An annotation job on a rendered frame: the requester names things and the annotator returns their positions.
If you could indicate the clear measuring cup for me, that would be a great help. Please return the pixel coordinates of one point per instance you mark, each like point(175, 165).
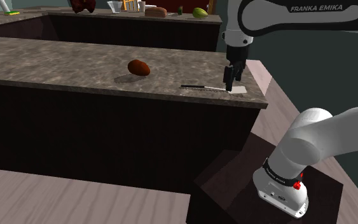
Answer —
point(115, 6)

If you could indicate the dark red lumpy object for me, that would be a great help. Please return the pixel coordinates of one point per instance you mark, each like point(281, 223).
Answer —
point(83, 6)

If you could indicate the red-brown potato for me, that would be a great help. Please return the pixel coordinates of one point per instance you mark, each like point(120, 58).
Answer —
point(139, 68)

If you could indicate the dark robot stand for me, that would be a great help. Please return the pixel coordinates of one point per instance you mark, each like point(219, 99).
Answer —
point(228, 192)

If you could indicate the yellow green sponge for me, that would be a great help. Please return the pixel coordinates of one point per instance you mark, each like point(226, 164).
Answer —
point(12, 13)

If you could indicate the white mug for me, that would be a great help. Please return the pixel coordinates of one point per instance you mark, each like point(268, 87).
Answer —
point(141, 6)

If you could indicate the dark back counter cabinet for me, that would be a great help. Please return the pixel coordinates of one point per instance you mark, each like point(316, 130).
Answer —
point(129, 31)

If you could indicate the green oval fruit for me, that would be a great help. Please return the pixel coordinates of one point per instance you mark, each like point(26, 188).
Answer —
point(200, 13)

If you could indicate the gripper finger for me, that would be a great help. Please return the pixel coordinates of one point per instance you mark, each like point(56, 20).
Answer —
point(239, 72)
point(229, 77)

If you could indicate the brown bread loaf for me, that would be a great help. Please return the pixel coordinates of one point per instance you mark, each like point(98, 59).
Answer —
point(155, 12)

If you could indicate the dark kitchen island cabinet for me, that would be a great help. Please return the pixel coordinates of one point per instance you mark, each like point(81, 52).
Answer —
point(104, 133)

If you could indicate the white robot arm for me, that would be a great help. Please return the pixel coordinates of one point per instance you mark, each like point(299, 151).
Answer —
point(309, 145)

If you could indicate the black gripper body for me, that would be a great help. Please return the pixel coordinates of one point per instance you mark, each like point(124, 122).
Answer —
point(237, 54)

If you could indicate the yellow wooden chair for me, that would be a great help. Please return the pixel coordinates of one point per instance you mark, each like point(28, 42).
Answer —
point(129, 5)

